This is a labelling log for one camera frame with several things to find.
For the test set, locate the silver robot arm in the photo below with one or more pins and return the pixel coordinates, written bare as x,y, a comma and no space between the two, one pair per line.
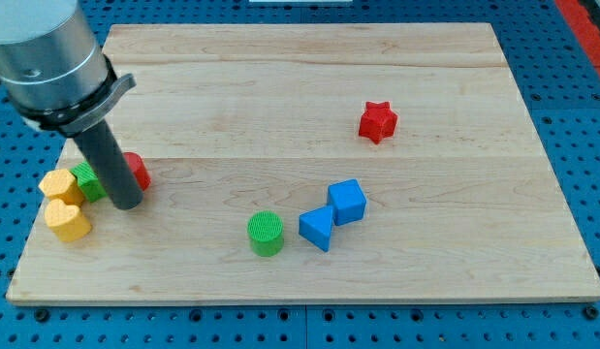
59,80

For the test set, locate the green star block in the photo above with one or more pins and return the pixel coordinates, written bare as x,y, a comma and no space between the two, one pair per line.
88,182

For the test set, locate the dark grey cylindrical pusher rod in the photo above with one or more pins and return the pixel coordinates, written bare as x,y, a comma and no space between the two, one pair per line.
102,152

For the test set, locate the wooden board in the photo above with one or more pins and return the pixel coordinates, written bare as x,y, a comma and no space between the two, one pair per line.
462,204

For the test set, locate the red cylinder block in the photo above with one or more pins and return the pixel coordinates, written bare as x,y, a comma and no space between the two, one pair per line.
138,169

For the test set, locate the blue triangle block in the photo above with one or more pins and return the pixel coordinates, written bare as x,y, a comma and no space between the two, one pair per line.
316,226

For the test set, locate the black wrist clamp flange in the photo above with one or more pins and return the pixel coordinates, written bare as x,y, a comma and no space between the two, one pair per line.
79,117

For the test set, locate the red star block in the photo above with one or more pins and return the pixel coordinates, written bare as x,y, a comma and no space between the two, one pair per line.
378,121

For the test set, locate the yellow hexagon block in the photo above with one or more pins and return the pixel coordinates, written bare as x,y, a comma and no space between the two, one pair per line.
61,185

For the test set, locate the blue cube block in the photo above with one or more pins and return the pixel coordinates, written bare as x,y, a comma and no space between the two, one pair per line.
348,201

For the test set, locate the green cylinder block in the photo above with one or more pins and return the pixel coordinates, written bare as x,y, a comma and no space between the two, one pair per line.
265,230

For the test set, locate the yellow heart block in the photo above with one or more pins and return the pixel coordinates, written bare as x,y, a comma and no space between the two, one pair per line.
66,221

